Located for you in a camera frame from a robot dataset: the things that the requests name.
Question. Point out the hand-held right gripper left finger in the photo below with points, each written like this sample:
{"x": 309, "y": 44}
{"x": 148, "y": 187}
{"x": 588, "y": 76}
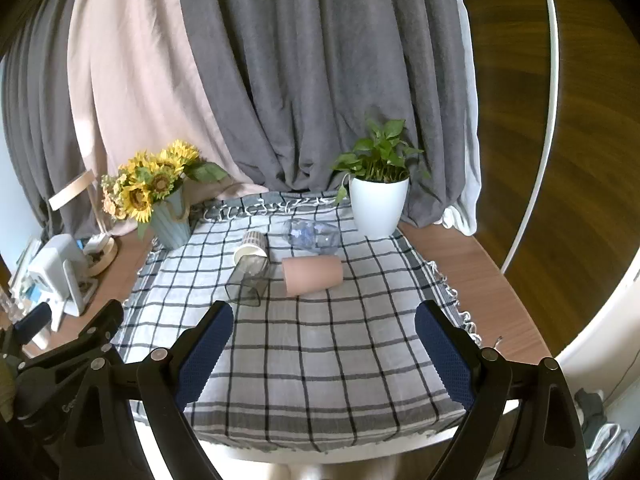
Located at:
{"x": 205, "y": 355}

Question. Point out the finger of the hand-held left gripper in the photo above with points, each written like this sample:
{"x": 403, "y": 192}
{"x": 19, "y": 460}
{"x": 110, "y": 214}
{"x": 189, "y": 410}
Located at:
{"x": 95, "y": 332}
{"x": 32, "y": 322}

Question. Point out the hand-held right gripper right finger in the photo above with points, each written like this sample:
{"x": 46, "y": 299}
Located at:
{"x": 446, "y": 355}

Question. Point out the smoky square glass cup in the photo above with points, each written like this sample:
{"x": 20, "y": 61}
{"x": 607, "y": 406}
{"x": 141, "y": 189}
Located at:
{"x": 247, "y": 282}

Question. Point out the white striped cup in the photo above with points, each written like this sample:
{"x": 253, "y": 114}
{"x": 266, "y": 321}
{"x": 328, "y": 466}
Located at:
{"x": 251, "y": 247}

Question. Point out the pink cup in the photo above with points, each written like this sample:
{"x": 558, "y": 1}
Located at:
{"x": 312, "y": 275}

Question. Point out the white desktop device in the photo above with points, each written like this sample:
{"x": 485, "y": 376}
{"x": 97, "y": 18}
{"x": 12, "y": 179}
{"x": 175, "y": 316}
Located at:
{"x": 57, "y": 272}

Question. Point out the wooden desk lamp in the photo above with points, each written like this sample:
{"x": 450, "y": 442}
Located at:
{"x": 102, "y": 255}

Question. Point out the grey checked tablecloth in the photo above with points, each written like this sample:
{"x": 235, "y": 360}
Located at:
{"x": 320, "y": 360}

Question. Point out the teal ribbed vase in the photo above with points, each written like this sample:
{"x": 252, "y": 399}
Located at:
{"x": 172, "y": 225}

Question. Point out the sunflower bouquet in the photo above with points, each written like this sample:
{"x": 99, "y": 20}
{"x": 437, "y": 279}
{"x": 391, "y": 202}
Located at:
{"x": 145, "y": 185}

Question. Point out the pile of clothes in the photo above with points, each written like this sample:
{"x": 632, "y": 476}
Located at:
{"x": 597, "y": 415}

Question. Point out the green plant in white pot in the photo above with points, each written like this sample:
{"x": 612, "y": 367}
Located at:
{"x": 377, "y": 205}

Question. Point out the grey pleated curtain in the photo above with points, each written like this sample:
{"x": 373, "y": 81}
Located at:
{"x": 35, "y": 135}

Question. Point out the pink curtain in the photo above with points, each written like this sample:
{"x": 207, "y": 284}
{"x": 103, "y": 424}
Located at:
{"x": 140, "y": 90}

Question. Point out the dark grey curtain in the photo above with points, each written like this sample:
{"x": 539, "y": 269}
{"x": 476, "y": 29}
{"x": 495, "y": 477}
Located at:
{"x": 325, "y": 85}

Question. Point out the white hoop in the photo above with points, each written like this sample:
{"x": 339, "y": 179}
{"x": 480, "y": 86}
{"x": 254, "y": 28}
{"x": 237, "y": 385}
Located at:
{"x": 554, "y": 75}

